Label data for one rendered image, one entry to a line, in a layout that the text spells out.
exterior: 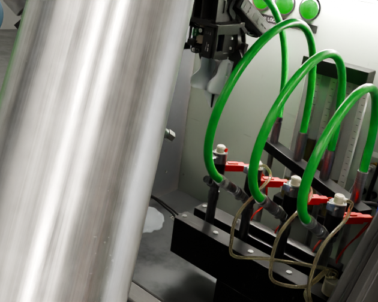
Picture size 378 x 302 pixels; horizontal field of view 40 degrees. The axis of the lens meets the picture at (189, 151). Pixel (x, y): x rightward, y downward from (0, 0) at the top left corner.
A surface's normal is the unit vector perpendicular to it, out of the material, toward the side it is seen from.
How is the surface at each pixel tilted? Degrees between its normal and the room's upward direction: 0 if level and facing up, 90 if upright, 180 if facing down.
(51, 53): 58
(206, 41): 90
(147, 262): 0
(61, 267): 63
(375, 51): 90
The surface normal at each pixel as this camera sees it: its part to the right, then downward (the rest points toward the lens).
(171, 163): 0.76, 0.33
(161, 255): 0.12, -0.92
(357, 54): -0.65, 0.22
